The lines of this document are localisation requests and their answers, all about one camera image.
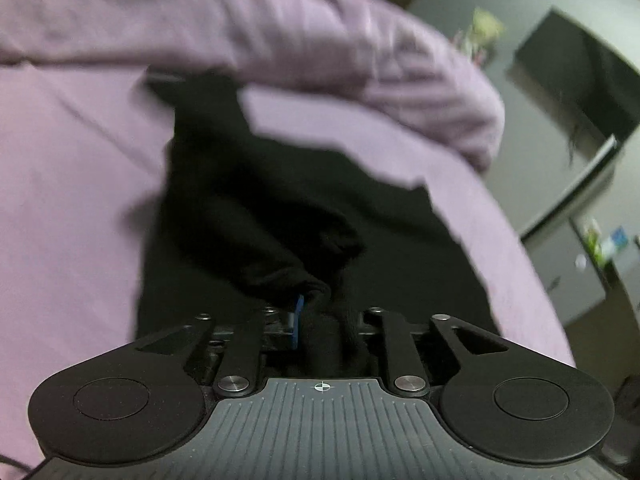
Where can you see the black wall television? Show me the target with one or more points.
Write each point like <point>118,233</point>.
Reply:
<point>582,73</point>

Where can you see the purple crumpled duvet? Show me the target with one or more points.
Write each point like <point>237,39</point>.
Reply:
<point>365,50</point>

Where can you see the purple fuzzy bed blanket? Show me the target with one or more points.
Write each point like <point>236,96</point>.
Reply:
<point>82,147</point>

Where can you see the black garment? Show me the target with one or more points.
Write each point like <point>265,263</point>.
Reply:
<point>247,222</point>

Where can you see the dried flower bouquet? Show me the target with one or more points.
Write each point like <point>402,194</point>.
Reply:
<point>478,41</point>

